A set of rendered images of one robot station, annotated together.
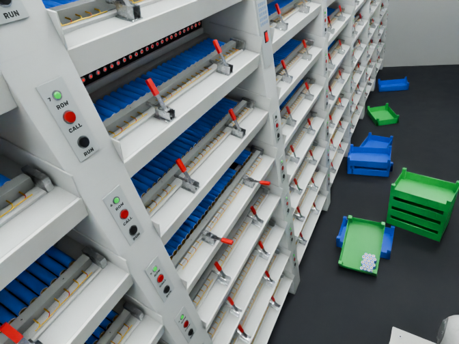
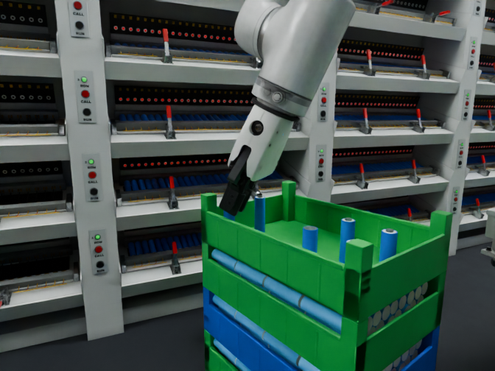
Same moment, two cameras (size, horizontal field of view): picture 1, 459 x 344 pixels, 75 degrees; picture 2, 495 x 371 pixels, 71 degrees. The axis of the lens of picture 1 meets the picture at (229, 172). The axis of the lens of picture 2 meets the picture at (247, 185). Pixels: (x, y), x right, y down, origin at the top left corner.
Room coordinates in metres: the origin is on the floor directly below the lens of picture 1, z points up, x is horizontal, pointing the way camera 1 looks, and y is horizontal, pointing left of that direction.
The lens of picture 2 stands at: (-0.69, -0.13, 0.60)
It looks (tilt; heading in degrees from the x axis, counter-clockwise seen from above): 11 degrees down; 29
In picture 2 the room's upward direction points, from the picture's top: straight up
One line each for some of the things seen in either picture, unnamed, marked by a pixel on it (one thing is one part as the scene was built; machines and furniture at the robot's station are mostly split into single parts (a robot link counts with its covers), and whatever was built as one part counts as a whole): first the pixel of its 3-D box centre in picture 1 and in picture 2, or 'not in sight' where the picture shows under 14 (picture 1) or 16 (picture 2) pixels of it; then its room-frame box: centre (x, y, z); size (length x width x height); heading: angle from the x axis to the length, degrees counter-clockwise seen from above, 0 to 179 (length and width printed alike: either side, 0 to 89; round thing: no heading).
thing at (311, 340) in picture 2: not in sight; (310, 279); (-0.22, 0.02, 0.36); 0.30 x 0.20 x 0.08; 67
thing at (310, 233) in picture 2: not in sight; (309, 253); (-0.30, 0.00, 0.44); 0.02 x 0.02 x 0.06
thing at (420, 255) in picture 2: not in sight; (311, 228); (-0.22, 0.02, 0.44); 0.30 x 0.20 x 0.08; 67
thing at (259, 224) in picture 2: not in sight; (259, 213); (-0.17, 0.13, 0.44); 0.02 x 0.02 x 0.06
